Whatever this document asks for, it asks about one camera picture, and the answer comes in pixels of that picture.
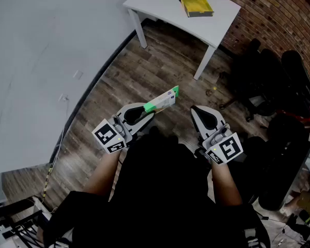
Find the white wall socket plate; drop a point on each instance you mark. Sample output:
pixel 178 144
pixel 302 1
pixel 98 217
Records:
pixel 64 97
pixel 78 75

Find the person's right forearm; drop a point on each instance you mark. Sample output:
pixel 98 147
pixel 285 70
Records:
pixel 226 185

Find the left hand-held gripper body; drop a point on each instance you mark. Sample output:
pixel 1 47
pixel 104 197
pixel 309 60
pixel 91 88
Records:
pixel 103 134

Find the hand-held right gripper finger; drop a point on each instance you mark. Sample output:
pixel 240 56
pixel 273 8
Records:
pixel 219 116
pixel 197 124

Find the person's black clothing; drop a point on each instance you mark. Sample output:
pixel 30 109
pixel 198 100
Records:
pixel 160 190

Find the red bag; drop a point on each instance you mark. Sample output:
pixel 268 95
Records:
pixel 297 115

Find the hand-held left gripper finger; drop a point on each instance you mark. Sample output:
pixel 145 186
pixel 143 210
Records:
pixel 130 105
pixel 144 123

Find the green and white small box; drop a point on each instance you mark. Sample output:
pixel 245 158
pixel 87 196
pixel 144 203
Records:
pixel 164 101

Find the white table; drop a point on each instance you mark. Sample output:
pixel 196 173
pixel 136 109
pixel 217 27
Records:
pixel 157 4

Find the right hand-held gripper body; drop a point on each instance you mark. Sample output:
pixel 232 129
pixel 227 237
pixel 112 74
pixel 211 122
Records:
pixel 228 147

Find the person's left forearm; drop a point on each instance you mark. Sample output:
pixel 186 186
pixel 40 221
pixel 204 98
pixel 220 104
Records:
pixel 103 174

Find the metal equipment rack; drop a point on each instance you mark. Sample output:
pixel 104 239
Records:
pixel 13 221

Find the black box with yellow interior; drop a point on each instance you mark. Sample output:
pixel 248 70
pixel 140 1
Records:
pixel 196 5

